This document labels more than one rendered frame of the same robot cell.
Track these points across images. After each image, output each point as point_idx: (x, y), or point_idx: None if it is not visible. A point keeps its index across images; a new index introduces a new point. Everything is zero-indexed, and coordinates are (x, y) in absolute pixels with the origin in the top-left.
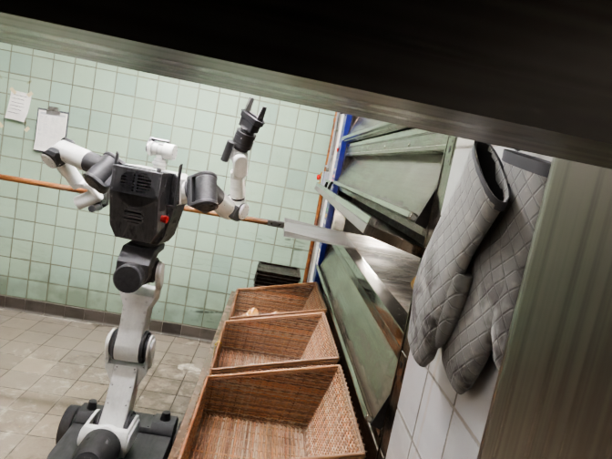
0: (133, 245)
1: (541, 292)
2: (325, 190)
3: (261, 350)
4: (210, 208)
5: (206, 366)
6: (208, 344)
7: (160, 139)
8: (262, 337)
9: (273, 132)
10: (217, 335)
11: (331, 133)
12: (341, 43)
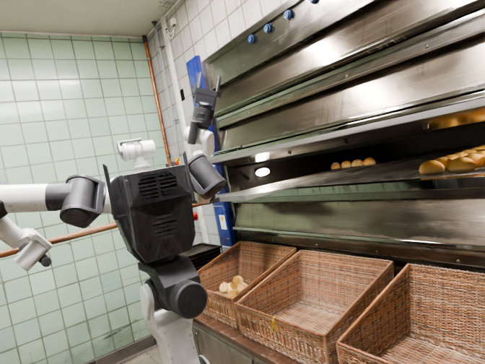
0: (163, 264)
1: None
2: (266, 146)
3: (273, 310)
4: (220, 188)
5: (260, 351)
6: (131, 361)
7: (130, 140)
8: (269, 298)
9: (112, 142)
10: (214, 326)
11: (162, 127)
12: None
